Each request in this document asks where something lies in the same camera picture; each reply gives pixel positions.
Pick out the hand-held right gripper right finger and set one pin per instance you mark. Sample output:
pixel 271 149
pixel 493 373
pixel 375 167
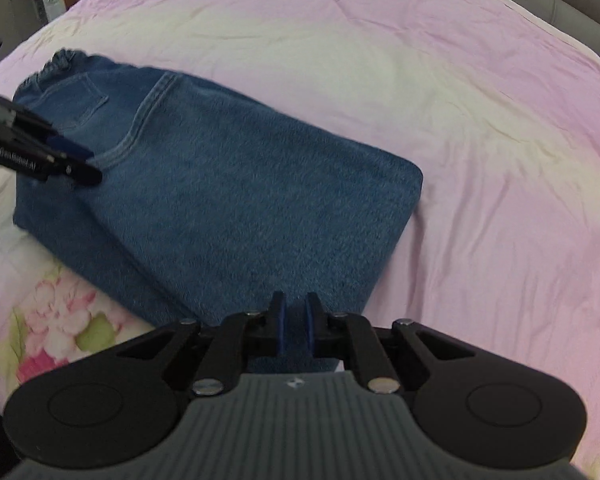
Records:
pixel 310 322

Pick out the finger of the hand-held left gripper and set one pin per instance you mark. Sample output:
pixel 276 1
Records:
pixel 67 146
pixel 77 172

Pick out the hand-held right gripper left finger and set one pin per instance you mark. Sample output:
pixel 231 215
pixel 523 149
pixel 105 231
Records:
pixel 278 322

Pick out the blue denim pants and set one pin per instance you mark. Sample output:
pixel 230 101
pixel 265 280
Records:
pixel 220 200

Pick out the pink floral quilt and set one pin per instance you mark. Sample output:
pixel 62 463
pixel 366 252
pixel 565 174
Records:
pixel 455 185

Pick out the grey padded headboard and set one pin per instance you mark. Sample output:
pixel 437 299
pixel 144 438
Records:
pixel 570 10

